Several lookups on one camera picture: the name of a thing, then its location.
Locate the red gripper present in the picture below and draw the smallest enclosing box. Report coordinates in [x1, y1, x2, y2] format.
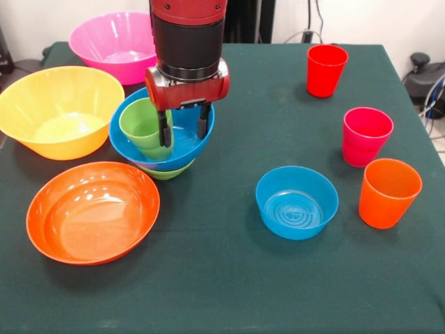
[145, 58, 232, 148]

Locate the large smooth blue bowl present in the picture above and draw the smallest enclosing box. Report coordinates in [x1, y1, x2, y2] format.
[108, 86, 216, 167]

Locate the green plastic cup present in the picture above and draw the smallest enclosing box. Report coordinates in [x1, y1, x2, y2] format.
[118, 97, 175, 162]

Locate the small green plastic bowl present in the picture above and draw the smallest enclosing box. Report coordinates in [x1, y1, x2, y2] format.
[137, 158, 196, 181]

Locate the orange-red plastic bowl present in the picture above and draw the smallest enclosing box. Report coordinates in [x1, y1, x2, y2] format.
[26, 161, 161, 267]

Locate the large pink plastic bowl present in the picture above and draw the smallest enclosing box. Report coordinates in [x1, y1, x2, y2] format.
[68, 10, 159, 86]

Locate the large yellow-orange plastic bowl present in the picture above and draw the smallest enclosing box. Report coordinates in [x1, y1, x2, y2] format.
[0, 65, 126, 161]

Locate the small ringed blue bowl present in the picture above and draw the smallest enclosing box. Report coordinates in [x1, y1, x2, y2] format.
[255, 166, 340, 241]

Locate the red plastic cup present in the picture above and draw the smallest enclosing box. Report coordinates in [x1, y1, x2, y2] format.
[306, 43, 350, 99]

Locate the dark green tablecloth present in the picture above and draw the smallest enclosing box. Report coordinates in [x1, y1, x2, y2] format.
[0, 41, 445, 334]

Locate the magenta plastic cup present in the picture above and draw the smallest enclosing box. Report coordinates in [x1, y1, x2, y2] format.
[341, 106, 395, 168]

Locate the orange plastic cup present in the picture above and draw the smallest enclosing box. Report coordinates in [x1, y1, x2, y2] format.
[358, 158, 423, 230]

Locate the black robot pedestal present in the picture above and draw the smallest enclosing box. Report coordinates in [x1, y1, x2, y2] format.
[224, 0, 275, 44]

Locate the black wall power cable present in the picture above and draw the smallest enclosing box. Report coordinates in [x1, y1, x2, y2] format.
[283, 0, 326, 45]

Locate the tangle of cables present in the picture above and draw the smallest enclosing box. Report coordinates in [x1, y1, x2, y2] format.
[419, 78, 445, 140]

